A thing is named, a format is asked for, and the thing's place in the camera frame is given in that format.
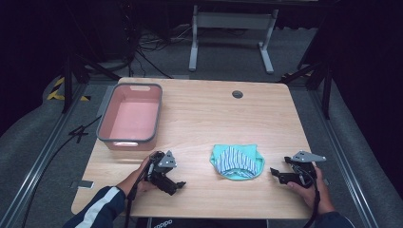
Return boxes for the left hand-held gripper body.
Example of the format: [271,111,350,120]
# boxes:
[146,150,178,185]

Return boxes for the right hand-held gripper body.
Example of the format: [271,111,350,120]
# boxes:
[289,150,327,190]

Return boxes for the teal striped cloth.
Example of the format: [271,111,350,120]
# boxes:
[209,143,266,181]

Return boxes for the pink basin with grey rim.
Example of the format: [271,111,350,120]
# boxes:
[96,82,163,152]

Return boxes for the person's left hand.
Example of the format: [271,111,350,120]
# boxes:
[117,154,158,199]

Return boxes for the person's right hand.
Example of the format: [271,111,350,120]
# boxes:
[286,165,336,217]

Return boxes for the black metal stand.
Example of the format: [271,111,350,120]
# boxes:
[61,51,122,115]
[278,61,335,121]

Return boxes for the grey tape patch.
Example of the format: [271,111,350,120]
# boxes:
[69,179,95,190]

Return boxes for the yellow black floor tape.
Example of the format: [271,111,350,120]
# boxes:
[46,76,92,103]

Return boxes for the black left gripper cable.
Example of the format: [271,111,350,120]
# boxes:
[124,158,154,228]

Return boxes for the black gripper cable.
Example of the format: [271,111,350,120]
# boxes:
[294,165,321,228]
[124,158,154,228]

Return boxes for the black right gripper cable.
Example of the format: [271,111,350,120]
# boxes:
[294,165,321,228]

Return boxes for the metal floor rail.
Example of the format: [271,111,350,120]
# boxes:
[307,89,382,228]
[0,83,119,228]

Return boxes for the bundle of black cables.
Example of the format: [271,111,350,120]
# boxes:
[125,23,194,80]

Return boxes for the black floor cable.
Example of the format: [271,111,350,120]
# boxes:
[20,115,103,228]

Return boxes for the grey metal desk frame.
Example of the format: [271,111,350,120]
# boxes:
[188,4,280,76]

